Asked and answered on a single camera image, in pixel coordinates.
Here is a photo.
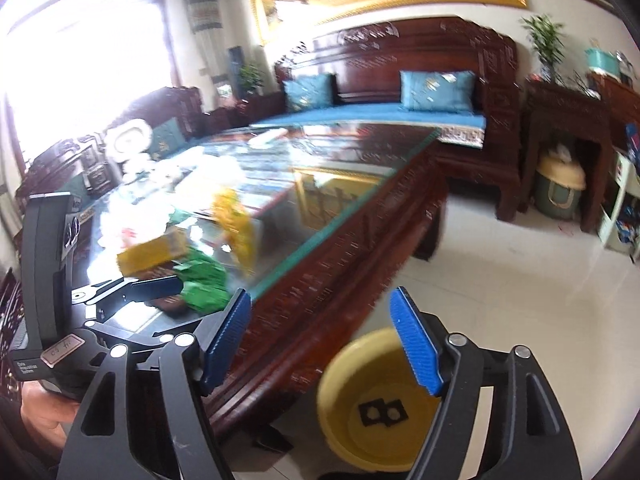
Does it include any green paper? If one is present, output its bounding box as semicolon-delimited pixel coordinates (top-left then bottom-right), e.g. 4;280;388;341
174;248;231;315

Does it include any yellow milk carton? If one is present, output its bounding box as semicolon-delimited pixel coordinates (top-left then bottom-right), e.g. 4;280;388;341
116;229;190;276

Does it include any black foam piece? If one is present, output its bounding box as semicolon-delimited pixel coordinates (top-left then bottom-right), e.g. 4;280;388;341
358;398;409;428

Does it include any white red plastic bag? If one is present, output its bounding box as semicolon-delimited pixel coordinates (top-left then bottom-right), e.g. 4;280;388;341
94;182;175;250

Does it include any yellow plastic trash basin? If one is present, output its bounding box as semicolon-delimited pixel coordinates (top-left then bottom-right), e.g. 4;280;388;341
317;327;439;472

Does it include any person left hand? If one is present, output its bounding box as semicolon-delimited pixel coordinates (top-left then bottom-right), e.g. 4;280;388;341
21;382;79;448

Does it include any wooden armchair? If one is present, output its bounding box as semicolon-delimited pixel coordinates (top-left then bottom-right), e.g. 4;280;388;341
14;84;206;212

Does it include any white toy robot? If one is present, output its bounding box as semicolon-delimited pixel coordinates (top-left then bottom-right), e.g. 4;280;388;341
106;118;153;184

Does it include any wooden coffee table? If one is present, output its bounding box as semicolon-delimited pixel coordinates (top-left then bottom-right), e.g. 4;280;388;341
72;124;447;440

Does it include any white small shelf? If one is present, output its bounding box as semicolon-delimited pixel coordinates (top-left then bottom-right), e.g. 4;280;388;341
598;151;639;263

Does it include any corner potted plant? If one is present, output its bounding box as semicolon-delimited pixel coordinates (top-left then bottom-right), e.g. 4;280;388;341
240;63;264;96

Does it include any left blue sofa cushion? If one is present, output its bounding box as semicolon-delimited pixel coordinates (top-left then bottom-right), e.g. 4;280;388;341
283;74;334;113

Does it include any blue sofa cushion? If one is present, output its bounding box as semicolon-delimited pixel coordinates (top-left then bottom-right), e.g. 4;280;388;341
283;74;334;113
400;70;476;114

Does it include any right blue sofa cushion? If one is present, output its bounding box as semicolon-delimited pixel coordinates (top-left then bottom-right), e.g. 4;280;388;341
400;70;476;114

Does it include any long wooden sofa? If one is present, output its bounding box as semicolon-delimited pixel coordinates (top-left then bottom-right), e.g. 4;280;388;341
246;16;521;222

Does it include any wooden side cabinet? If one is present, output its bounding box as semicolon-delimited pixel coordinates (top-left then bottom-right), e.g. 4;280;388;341
518;73;639;233

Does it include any potted bamboo plant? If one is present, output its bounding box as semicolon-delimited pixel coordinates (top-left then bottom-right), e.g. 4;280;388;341
520;14;565;84

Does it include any teal pot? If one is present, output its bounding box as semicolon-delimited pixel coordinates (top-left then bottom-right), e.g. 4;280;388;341
585;47;620;79

